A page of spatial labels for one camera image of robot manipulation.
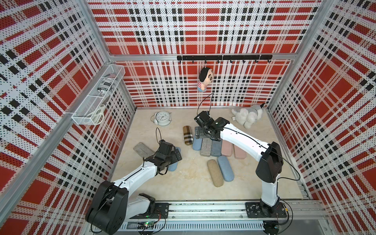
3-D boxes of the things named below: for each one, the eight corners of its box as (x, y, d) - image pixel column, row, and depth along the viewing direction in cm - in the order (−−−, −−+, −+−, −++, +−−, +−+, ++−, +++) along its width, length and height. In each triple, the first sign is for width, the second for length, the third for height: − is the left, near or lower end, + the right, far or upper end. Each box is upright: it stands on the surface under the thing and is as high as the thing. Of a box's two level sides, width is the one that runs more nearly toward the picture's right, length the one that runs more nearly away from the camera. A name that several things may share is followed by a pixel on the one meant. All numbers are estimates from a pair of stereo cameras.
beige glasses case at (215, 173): (216, 188, 83) (216, 186, 80) (205, 163, 92) (206, 161, 90) (224, 185, 84) (225, 183, 81) (213, 160, 94) (214, 158, 91)
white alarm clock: (150, 126, 111) (149, 122, 108) (153, 114, 119) (152, 110, 115) (170, 126, 111) (169, 122, 108) (172, 114, 119) (171, 110, 115)
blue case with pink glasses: (225, 183, 84) (226, 181, 82) (216, 158, 94) (217, 157, 92) (235, 180, 85) (236, 179, 83) (225, 156, 95) (226, 154, 93)
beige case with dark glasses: (185, 146, 100) (185, 143, 97) (182, 129, 110) (182, 126, 106) (194, 145, 101) (194, 142, 98) (190, 128, 111) (190, 124, 107)
